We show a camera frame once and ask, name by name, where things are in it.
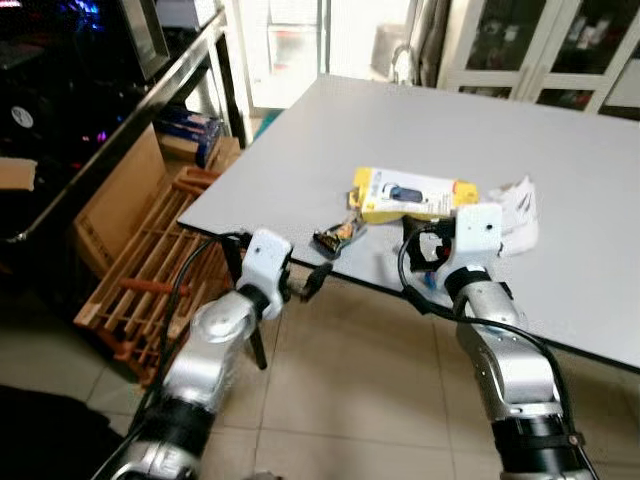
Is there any yellow product box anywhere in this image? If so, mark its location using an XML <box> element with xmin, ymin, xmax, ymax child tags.
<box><xmin>349</xmin><ymin>166</ymin><xmax>480</xmax><ymax>224</ymax></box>

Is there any dark snack wrapper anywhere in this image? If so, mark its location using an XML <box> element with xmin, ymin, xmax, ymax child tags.
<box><xmin>311</xmin><ymin>214</ymin><xmax>367</xmax><ymax>257</ymax></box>

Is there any black table leg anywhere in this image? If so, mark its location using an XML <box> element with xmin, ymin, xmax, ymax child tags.
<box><xmin>222</xmin><ymin>234</ymin><xmax>270</xmax><ymax>371</ymax></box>

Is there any white crumpled paper wrapper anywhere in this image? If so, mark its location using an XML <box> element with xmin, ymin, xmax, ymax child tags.
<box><xmin>486</xmin><ymin>177</ymin><xmax>542</xmax><ymax>257</ymax></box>

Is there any grey table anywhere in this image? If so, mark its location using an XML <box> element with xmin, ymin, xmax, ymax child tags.
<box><xmin>177</xmin><ymin>74</ymin><xmax>640</xmax><ymax>373</ymax></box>

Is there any wooden slatted rack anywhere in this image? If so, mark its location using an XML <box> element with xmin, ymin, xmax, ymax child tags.
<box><xmin>73</xmin><ymin>164</ymin><xmax>263</xmax><ymax>388</ymax></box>

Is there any curved metal tube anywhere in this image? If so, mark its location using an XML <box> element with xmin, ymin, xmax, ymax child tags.
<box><xmin>389</xmin><ymin>44</ymin><xmax>421</xmax><ymax>87</ymax></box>

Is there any blue box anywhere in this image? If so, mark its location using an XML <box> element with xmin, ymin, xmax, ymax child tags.
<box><xmin>153</xmin><ymin>103</ymin><xmax>224</xmax><ymax>168</ymax></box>

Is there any brown cardboard sheet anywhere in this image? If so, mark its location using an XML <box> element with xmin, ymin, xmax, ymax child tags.
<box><xmin>74</xmin><ymin>128</ymin><xmax>169</xmax><ymax>278</ymax></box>

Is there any white glass door cabinet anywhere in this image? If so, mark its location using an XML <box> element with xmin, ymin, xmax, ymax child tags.
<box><xmin>437</xmin><ymin>0</ymin><xmax>640</xmax><ymax>113</ymax></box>

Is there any black computer case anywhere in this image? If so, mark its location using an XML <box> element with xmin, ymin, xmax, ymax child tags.
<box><xmin>0</xmin><ymin>0</ymin><xmax>173</xmax><ymax>161</ymax></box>

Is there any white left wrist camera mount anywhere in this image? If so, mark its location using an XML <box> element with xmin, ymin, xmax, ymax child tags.
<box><xmin>242</xmin><ymin>228</ymin><xmax>294</xmax><ymax>293</ymax></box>

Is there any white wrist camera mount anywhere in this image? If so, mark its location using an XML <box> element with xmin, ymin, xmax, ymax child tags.
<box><xmin>450</xmin><ymin>203</ymin><xmax>504</xmax><ymax>273</ymax></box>
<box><xmin>242</xmin><ymin>228</ymin><xmax>294</xmax><ymax>293</ymax></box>

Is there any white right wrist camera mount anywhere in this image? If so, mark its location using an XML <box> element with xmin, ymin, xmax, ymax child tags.
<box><xmin>450</xmin><ymin>203</ymin><xmax>504</xmax><ymax>273</ymax></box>

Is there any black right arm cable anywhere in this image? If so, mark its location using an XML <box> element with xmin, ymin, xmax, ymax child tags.
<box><xmin>397</xmin><ymin>232</ymin><xmax>599</xmax><ymax>480</ymax></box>

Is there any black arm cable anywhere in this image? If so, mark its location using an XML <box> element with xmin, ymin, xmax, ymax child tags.
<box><xmin>397</xmin><ymin>232</ymin><xmax>599</xmax><ymax>480</ymax></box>
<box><xmin>128</xmin><ymin>232</ymin><xmax>249</xmax><ymax>421</ymax></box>

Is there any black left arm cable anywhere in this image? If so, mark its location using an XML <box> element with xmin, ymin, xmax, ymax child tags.
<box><xmin>128</xmin><ymin>232</ymin><xmax>249</xmax><ymax>421</ymax></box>

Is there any metal frame shelf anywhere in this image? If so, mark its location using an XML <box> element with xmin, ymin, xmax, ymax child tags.
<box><xmin>0</xmin><ymin>8</ymin><xmax>251</xmax><ymax>247</ymax></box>

